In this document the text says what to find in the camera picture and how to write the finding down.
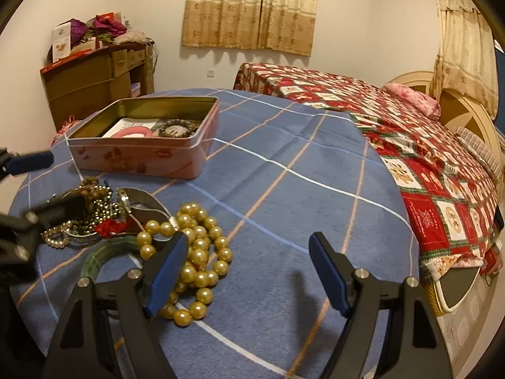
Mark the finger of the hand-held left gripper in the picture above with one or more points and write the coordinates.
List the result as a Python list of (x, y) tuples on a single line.
[(29, 162), (59, 210)]

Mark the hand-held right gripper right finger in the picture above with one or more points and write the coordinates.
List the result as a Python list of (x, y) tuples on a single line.
[(327, 276)]

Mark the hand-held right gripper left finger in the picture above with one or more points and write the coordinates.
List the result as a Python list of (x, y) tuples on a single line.
[(165, 272)]

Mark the silver bangle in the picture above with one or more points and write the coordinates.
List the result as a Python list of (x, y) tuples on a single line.
[(79, 237)]

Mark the red knot ornament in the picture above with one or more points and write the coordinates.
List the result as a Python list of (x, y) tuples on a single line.
[(110, 228)]

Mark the green jade bangle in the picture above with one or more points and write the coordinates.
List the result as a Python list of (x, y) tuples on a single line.
[(98, 254)]

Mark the pink tin box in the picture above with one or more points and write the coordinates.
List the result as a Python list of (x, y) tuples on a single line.
[(138, 162)]

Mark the pile of colourful clothes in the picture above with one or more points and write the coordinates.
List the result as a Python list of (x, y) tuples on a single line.
[(65, 128)]

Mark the brown wooden desk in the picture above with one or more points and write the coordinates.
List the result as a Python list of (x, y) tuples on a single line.
[(86, 83)]

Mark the white card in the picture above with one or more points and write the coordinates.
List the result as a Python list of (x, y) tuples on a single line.
[(122, 124)]

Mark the blue checked tablecloth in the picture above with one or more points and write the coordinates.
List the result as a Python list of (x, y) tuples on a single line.
[(276, 189)]

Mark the pink bangle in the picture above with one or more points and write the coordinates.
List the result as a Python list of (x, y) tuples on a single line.
[(130, 133)]

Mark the flat red box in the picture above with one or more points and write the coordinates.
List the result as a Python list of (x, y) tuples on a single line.
[(65, 62)]

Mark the white upright box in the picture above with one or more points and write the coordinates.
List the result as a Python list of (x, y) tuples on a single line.
[(61, 43)]

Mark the stacked boxes under desk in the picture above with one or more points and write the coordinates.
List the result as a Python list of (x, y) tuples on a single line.
[(136, 89)]

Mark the purple cloth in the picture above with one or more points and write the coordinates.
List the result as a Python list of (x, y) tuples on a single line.
[(78, 29)]

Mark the red patchwork quilt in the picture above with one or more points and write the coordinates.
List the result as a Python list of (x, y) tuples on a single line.
[(414, 158)]

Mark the magenta cloth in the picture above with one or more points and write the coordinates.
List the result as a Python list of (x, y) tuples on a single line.
[(112, 27)]

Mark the beige pink cloth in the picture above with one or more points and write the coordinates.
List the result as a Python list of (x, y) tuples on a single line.
[(134, 37)]

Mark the striped pillow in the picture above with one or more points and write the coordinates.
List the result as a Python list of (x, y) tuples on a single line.
[(479, 154)]

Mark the pink pillow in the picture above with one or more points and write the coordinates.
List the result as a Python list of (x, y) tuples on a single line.
[(418, 100)]

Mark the wide beige patterned curtain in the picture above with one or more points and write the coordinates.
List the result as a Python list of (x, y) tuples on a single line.
[(244, 12)]

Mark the narrow beige patterned curtain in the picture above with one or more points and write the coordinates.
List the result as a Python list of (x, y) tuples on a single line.
[(461, 47)]

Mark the cream bed frame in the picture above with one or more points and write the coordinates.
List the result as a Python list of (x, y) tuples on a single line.
[(465, 112)]

